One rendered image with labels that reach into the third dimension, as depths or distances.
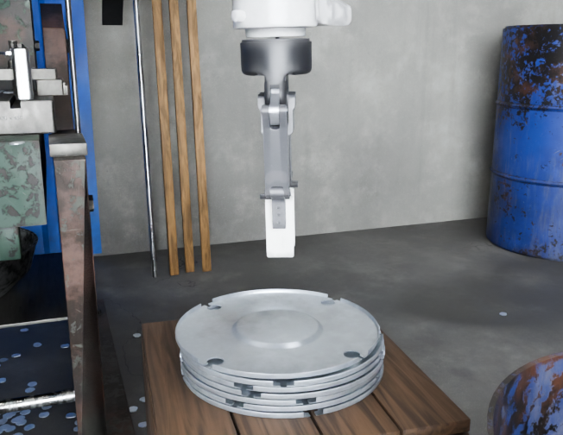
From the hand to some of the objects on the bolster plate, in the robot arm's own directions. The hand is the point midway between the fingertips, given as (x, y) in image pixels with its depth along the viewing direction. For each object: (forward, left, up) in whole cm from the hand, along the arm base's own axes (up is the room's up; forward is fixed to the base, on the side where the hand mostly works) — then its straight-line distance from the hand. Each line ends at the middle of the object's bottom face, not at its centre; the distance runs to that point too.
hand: (281, 223), depth 73 cm
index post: (+47, +45, +10) cm, 66 cm away
